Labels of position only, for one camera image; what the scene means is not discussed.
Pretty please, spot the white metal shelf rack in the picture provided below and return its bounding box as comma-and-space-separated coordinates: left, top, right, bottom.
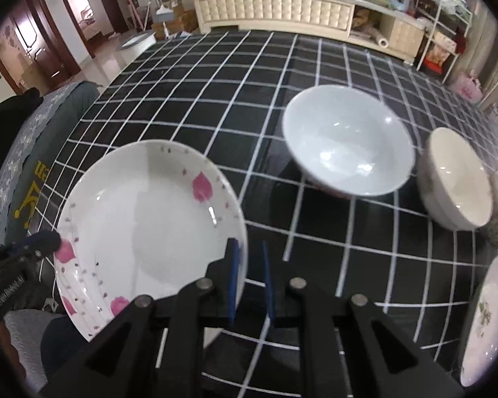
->
415, 0, 474, 84

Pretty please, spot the black printed cloth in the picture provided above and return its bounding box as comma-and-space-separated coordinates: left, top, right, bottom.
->
0, 87, 43, 193

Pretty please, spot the pink pole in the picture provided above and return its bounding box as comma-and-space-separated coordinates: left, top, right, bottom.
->
122, 0, 144, 34

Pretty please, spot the brown wooden door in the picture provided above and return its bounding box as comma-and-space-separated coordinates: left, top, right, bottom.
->
6, 0, 81, 92

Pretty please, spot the grey printed sofa cover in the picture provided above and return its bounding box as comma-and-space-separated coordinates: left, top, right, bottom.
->
0, 81, 105, 258

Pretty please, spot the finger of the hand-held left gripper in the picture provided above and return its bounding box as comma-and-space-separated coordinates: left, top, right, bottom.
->
0, 231, 63, 283

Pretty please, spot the person's left leg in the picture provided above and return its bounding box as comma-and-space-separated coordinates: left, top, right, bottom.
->
41, 319, 93, 382

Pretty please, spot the pink flower white plate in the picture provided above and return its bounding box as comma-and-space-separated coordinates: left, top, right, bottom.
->
53, 140, 248, 343

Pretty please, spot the cream tufted cabinet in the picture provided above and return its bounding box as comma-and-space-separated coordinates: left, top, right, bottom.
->
193, 0, 426, 66

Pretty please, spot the red packaging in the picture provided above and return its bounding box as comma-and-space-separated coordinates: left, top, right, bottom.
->
423, 43, 456, 75

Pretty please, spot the white basin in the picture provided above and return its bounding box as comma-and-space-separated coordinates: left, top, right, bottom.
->
116, 29, 156, 53

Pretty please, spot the black checked tablecloth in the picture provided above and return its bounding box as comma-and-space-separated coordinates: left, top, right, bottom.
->
41, 29, 498, 398

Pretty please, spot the pink bag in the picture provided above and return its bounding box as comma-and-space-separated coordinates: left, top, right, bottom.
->
450, 72, 484, 102

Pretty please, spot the large white bowl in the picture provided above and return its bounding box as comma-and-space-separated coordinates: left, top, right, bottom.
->
282, 85, 416, 198

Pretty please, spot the cartoon print white plate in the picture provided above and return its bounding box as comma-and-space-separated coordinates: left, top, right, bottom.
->
458, 253, 498, 388

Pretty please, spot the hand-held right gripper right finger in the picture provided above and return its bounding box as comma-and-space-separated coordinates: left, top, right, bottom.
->
261, 240, 469, 398

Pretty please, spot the grey seat cushion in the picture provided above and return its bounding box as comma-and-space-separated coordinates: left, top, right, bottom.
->
3, 298, 67, 384

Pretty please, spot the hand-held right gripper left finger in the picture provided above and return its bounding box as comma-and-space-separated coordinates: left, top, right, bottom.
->
35, 237, 240, 398

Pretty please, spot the grey patterned fabric panel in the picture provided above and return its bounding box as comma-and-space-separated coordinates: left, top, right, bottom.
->
460, 0, 498, 104

